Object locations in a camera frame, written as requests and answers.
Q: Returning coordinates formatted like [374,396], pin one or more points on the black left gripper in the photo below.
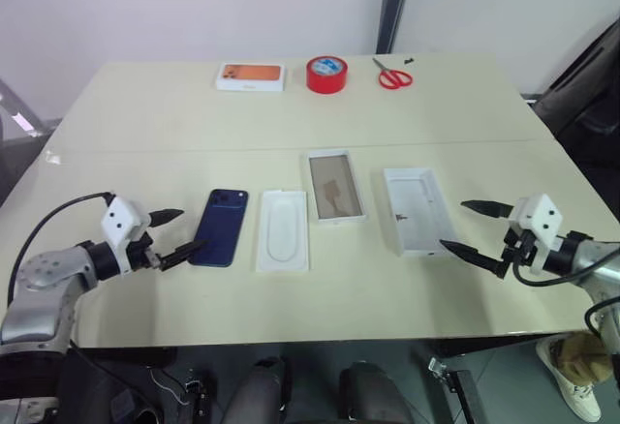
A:
[143,254]

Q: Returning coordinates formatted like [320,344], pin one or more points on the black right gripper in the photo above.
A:
[518,247]

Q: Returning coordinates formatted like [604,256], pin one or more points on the dark blue smartphone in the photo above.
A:
[218,230]

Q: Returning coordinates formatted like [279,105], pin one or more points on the white box tray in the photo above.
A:
[416,211]

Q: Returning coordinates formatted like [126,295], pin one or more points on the white moulded tray insert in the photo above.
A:
[283,230]

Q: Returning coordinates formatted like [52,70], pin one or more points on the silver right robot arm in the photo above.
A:
[591,259]

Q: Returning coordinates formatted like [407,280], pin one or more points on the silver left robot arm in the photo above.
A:
[43,274]

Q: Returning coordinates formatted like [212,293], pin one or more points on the white box with orange phone print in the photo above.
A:
[249,75]

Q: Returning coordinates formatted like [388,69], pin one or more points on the black equipment under table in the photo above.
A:
[121,385]

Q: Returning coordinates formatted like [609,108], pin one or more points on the tan fuzzy cloth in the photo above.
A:
[583,354]

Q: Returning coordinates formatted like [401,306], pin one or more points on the dark padded chair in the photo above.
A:
[586,95]

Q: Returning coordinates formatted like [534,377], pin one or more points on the white sneaker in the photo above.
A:
[576,395]

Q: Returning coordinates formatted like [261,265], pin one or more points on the dark rounded shape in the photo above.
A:
[373,395]

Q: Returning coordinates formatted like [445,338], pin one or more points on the red tape roll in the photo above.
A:
[327,80]

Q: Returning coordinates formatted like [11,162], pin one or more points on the dark vertical pillar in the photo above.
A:
[394,3]

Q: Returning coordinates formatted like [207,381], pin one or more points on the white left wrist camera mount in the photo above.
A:
[121,216]

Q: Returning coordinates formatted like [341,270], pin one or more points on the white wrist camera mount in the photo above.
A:
[537,216]
[121,216]

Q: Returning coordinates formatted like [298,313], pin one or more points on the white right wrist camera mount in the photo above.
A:
[537,216]

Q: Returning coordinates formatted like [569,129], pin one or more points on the black table leg with bracket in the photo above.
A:
[460,390]

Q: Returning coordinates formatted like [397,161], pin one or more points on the metal frame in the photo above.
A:
[19,109]

